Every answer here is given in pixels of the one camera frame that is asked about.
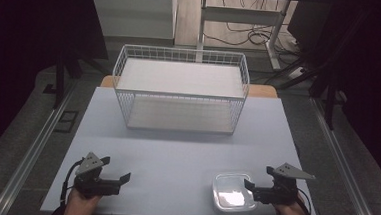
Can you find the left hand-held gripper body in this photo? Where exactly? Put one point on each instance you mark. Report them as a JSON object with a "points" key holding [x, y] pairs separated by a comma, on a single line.
{"points": [[89, 178]]}

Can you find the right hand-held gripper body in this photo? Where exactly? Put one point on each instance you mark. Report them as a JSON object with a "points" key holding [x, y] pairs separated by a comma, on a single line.
{"points": [[281, 193]]}

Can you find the clear plastic container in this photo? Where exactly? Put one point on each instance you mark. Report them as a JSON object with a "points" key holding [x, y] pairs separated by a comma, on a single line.
{"points": [[233, 193]]}

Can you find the person's left hand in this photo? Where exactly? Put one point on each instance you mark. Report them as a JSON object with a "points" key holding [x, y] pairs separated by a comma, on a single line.
{"points": [[80, 206]]}

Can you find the black floor plate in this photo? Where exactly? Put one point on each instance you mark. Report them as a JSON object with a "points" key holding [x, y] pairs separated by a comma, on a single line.
{"points": [[65, 121]]}

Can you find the wooden table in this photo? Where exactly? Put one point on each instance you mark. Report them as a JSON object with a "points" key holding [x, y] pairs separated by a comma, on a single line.
{"points": [[263, 91]]}

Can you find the dark metal stand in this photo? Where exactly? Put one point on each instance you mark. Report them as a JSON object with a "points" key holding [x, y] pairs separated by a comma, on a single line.
{"points": [[60, 79], [329, 96]]}

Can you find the white power strip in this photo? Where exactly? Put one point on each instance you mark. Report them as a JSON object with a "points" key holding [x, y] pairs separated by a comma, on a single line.
{"points": [[295, 73]]}

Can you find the dark curtain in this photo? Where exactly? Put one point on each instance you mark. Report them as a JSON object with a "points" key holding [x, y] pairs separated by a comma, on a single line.
{"points": [[373, 82], [18, 43]]}

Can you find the white cabinet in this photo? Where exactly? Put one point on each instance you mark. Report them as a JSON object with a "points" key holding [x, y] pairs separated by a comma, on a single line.
{"points": [[134, 12]]}

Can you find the aluminium rail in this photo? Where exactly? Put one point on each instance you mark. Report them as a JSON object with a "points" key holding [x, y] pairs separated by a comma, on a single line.
{"points": [[345, 163], [32, 148]]}

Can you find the white desk frame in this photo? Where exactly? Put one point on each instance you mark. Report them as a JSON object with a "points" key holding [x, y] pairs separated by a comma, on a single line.
{"points": [[241, 15]]}

